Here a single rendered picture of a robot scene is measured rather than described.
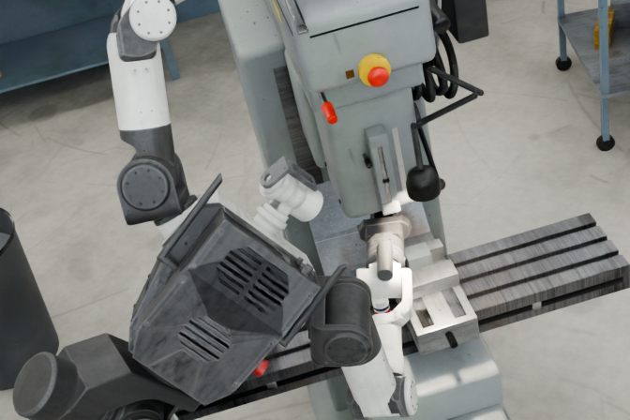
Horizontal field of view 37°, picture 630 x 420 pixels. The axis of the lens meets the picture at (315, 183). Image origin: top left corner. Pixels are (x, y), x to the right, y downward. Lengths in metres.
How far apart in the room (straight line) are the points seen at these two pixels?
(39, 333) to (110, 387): 2.35
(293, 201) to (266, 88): 0.77
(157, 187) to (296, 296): 0.30
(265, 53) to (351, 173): 0.48
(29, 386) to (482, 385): 1.13
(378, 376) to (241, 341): 0.36
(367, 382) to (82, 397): 0.54
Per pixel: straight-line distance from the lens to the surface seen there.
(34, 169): 5.40
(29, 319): 3.94
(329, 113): 1.77
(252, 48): 2.40
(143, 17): 1.60
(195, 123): 5.29
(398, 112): 2.00
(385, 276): 2.03
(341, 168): 2.04
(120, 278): 4.37
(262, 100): 2.44
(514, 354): 3.58
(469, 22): 2.30
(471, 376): 2.34
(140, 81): 1.62
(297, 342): 2.39
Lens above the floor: 2.63
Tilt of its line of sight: 35 degrees down
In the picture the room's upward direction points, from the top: 14 degrees counter-clockwise
